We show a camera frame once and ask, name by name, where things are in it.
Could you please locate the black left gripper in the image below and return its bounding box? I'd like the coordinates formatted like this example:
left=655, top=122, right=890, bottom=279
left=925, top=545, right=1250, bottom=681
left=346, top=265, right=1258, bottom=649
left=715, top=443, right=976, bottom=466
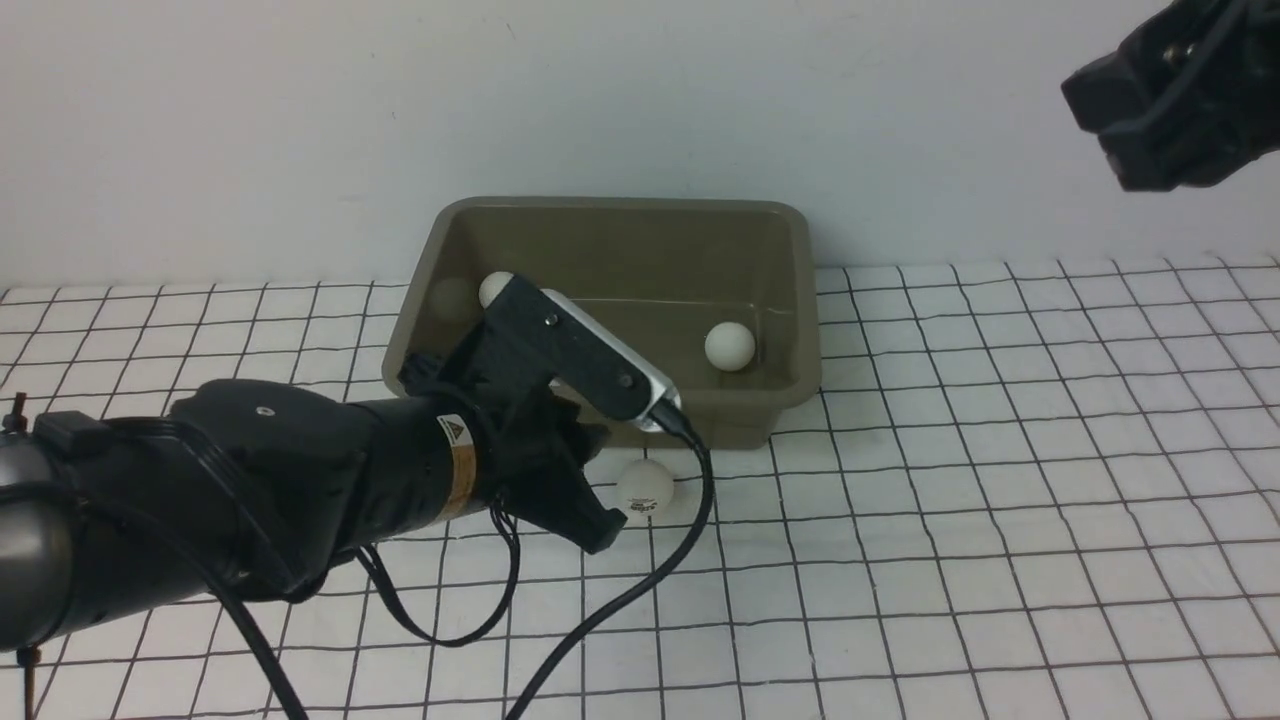
left=399, top=350, right=628, bottom=555

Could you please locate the white ping-pong ball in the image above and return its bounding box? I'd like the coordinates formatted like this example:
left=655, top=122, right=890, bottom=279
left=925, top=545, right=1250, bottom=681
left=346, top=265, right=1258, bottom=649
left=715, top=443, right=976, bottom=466
left=703, top=322, right=756, bottom=373
left=477, top=272, right=515, bottom=309
left=614, top=459, right=675, bottom=518

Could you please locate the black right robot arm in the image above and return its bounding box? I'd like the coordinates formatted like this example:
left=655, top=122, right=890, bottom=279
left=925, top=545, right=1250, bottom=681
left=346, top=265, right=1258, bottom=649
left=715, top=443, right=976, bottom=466
left=1061, top=1, right=1279, bottom=192

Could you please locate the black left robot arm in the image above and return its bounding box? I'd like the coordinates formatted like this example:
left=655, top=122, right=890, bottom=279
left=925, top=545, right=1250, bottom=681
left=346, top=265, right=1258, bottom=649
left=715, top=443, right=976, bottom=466
left=1, top=355, right=626, bottom=651

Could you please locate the olive plastic storage bin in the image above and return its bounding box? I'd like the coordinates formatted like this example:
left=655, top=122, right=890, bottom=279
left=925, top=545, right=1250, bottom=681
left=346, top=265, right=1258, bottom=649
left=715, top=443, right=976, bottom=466
left=381, top=196, right=822, bottom=450

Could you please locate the white black-grid tablecloth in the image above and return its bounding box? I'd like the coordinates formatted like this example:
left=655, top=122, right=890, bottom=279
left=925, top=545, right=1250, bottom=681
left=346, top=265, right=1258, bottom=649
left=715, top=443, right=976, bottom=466
left=1, top=256, right=1279, bottom=719

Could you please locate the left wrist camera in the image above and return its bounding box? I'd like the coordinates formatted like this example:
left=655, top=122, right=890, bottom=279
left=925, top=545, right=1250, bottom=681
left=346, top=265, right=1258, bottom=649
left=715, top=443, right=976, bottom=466
left=484, top=273, right=692, bottom=439

